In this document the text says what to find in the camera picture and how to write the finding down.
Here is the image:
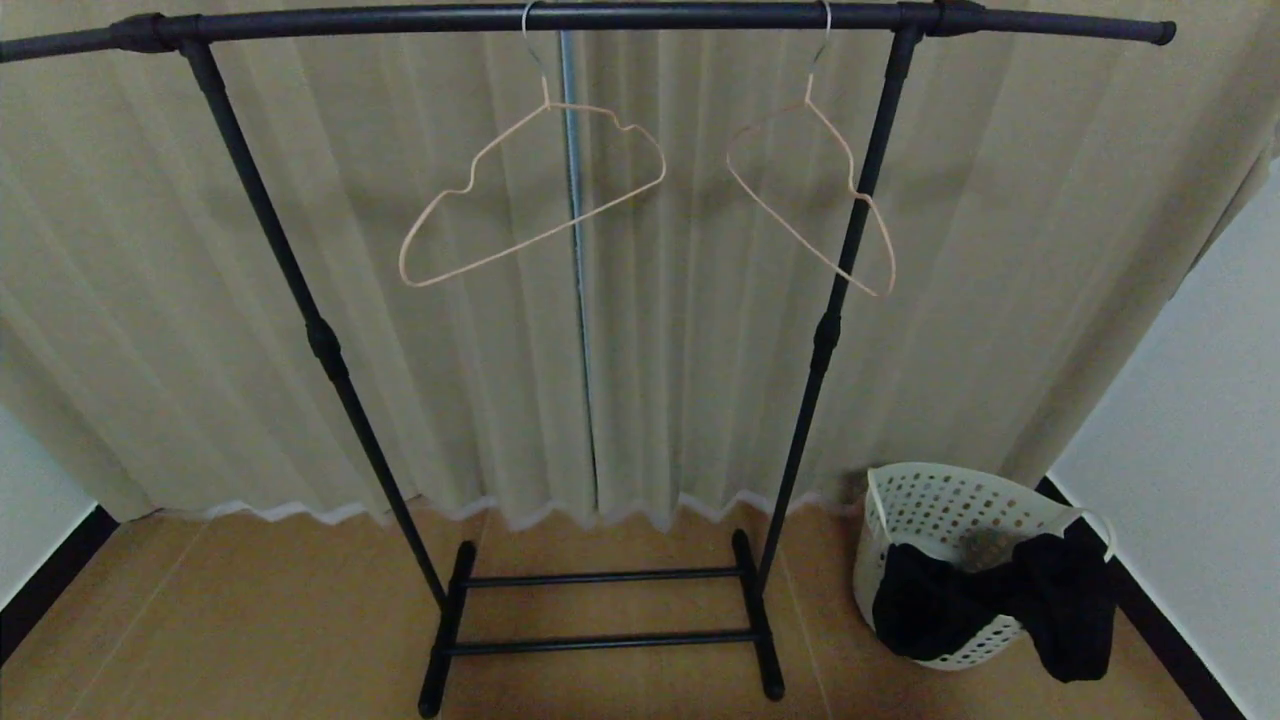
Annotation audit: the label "white laundry basket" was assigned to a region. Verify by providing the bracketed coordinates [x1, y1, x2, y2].
[853, 462, 1116, 671]

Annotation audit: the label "pink clothes hanger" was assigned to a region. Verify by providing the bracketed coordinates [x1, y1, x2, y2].
[726, 0, 897, 299]
[398, 0, 668, 289]

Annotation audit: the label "black garment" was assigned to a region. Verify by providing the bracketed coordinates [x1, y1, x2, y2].
[873, 545, 1013, 663]

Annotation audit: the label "beige curtain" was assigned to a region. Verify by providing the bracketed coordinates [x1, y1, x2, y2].
[0, 0, 1280, 531]

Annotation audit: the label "black shorts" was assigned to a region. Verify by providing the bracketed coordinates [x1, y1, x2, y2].
[1005, 518, 1118, 684]

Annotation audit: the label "black clothes rack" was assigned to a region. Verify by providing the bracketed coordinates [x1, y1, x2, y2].
[0, 0, 1178, 719]

